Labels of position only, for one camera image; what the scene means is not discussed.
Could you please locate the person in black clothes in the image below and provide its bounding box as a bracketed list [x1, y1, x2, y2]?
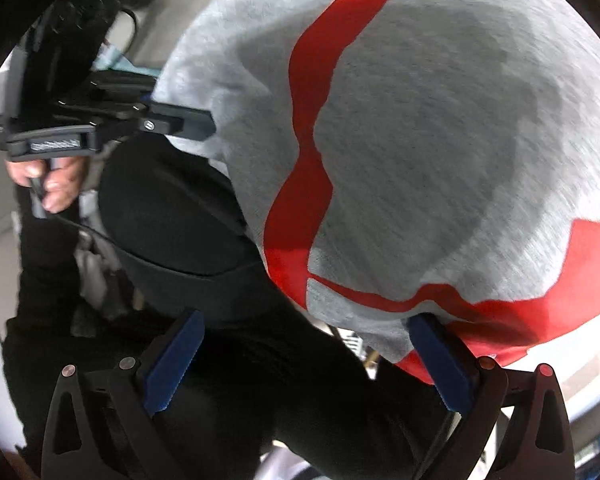
[2, 135, 453, 480]

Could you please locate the light blue cloth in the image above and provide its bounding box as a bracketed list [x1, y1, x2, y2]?
[97, 42, 153, 73]

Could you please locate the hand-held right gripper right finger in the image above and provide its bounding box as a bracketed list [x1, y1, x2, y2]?
[409, 314, 576, 480]

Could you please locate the grey sweatshirt with red print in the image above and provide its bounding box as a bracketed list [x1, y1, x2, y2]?
[152, 0, 600, 386]

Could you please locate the person's left hand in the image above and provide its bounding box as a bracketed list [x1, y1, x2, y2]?
[7, 155, 84, 213]

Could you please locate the black cable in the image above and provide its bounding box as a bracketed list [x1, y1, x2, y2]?
[117, 6, 140, 58]

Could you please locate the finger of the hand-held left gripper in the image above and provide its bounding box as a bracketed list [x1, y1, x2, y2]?
[91, 70, 157, 93]
[140, 102, 217, 138]

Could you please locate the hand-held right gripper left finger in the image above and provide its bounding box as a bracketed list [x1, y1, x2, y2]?
[41, 308, 206, 480]

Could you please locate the person's left forearm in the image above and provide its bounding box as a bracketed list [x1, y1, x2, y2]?
[20, 205, 81, 281]

